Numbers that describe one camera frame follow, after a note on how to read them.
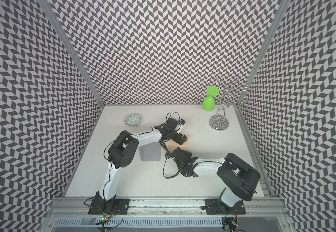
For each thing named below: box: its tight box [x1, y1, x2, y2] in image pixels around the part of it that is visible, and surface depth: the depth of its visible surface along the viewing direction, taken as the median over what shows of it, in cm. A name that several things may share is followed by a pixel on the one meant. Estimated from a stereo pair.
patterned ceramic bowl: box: [124, 113, 141, 128], surface depth 109 cm
